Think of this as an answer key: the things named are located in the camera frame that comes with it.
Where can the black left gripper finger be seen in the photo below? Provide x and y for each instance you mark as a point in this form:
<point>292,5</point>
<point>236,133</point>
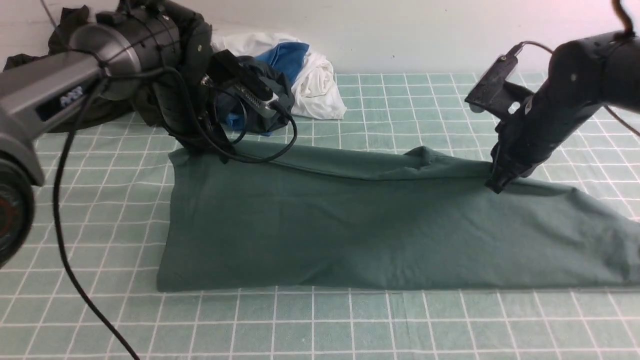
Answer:
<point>224,154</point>

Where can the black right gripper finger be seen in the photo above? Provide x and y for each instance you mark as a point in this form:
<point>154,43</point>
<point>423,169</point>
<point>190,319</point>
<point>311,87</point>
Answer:
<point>500,178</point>

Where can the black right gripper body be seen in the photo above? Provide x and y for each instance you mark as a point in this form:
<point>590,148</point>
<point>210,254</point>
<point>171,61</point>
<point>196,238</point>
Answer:
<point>528,137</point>

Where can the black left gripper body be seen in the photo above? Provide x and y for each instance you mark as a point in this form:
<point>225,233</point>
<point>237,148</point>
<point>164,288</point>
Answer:
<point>183,94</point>

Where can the green long-sleeved shirt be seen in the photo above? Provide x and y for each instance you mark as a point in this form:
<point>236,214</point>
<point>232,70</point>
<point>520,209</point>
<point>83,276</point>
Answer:
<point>421,220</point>

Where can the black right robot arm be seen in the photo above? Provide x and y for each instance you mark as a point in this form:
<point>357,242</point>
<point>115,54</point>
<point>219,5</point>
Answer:
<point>584,75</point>

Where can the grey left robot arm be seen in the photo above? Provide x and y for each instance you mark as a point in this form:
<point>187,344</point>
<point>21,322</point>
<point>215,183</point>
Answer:
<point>158,43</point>

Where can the dark grey crumpled garment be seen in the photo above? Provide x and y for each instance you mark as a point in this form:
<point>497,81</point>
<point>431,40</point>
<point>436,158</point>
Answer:
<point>252,111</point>

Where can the green checked tablecloth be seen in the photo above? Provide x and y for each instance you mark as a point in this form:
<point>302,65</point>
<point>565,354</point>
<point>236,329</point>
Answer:
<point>115,213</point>

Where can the white crumpled garment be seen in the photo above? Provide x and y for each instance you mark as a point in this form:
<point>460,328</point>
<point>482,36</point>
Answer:
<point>315,88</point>

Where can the blue crumpled garment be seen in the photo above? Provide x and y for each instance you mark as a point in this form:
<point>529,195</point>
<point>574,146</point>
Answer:
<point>278,68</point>

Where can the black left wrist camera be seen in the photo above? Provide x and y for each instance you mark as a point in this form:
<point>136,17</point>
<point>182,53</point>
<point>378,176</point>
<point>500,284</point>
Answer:
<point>228,74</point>

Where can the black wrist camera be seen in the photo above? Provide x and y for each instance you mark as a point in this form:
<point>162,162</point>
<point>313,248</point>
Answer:
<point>494,93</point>
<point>228,74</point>

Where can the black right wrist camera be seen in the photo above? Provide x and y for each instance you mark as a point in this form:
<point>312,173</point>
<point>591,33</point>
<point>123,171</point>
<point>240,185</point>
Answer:
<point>494,93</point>

